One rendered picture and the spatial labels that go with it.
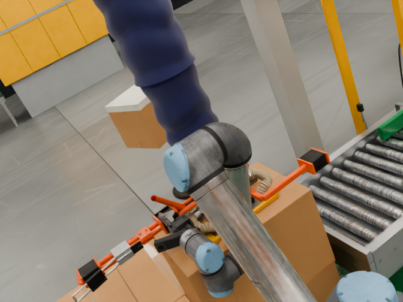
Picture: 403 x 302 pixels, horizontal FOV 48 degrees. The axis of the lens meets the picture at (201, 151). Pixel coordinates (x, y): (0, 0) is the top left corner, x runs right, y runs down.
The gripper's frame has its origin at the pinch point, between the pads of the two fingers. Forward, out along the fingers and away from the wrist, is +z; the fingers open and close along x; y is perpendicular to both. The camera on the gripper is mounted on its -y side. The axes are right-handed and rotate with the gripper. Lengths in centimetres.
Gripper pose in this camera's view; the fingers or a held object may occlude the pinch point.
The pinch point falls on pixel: (162, 222)
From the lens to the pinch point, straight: 182.7
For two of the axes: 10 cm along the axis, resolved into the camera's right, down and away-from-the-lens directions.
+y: 8.0, -5.3, 3.0
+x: -3.8, -8.2, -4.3
